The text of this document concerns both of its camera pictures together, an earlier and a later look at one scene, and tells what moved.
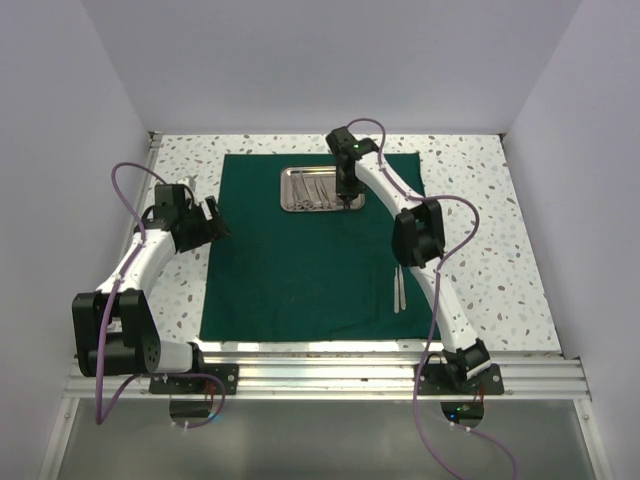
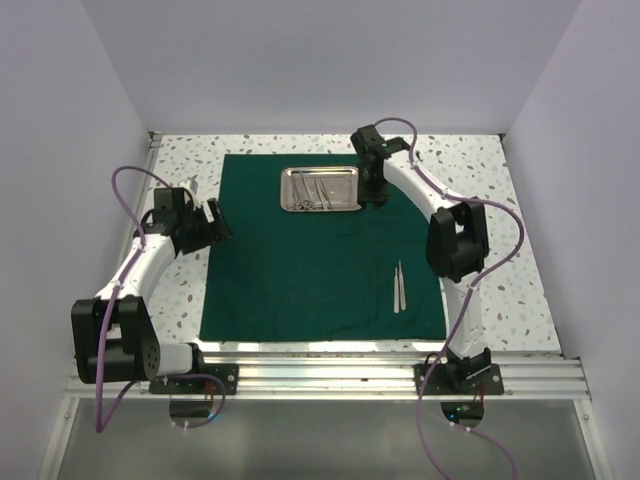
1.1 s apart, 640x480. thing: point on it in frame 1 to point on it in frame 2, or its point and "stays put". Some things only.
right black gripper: [352, 192] to [379, 197]
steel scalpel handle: [396, 292] stays put
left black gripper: [211, 228] stays put
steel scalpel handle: [402, 289] stays put
